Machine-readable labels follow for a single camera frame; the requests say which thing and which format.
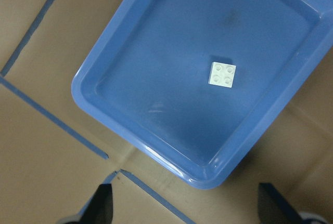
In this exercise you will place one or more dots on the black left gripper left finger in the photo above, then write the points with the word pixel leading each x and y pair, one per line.
pixel 98 210

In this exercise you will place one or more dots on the white block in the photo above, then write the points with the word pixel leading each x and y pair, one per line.
pixel 222 74

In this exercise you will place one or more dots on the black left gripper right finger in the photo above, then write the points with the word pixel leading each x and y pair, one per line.
pixel 274 208

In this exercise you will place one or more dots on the blue plastic tray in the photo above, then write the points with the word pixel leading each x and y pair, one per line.
pixel 146 77

